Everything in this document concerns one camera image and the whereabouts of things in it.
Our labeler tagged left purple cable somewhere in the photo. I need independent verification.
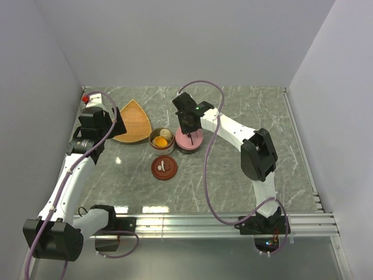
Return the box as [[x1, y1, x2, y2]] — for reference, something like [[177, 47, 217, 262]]
[[24, 90, 140, 280]]

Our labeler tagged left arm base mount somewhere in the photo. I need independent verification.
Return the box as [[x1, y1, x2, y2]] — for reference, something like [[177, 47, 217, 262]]
[[92, 216, 139, 259]]

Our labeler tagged purple cable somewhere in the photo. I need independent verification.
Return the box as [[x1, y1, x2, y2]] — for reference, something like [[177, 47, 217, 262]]
[[24, 90, 140, 280], [177, 80, 290, 256]]

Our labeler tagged orange egg tart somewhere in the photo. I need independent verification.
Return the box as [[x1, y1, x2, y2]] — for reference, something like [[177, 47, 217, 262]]
[[152, 136, 168, 148]]

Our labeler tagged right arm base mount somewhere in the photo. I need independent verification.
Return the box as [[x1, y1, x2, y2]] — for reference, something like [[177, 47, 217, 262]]
[[234, 214, 291, 257]]

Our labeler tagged aluminium rail frame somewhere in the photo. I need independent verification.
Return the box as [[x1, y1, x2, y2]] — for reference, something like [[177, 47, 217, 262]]
[[19, 212, 353, 280]]

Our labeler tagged dark steel lunch tin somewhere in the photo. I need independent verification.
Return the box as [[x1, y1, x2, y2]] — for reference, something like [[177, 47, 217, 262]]
[[175, 143, 200, 155]]

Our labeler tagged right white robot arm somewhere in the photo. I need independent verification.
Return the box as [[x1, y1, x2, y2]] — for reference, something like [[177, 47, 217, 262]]
[[173, 92, 281, 233]]

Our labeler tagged woven bamboo tray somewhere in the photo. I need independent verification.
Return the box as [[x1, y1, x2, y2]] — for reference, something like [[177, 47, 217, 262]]
[[114, 99, 152, 144]]

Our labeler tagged pink round lid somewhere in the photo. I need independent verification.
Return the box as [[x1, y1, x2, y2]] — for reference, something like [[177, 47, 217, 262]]
[[175, 127, 203, 148]]

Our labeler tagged brown round lid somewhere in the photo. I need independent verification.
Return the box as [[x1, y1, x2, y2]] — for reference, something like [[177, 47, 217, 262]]
[[151, 156, 178, 181]]

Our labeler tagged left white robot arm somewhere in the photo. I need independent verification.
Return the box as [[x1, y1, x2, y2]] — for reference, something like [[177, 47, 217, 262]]
[[23, 106, 126, 261]]

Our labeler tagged white steel lunch tin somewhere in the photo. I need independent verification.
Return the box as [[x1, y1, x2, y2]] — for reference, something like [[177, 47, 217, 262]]
[[149, 127, 175, 156]]

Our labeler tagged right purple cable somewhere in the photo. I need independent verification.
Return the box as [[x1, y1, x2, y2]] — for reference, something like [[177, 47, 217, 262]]
[[177, 80, 290, 256]]

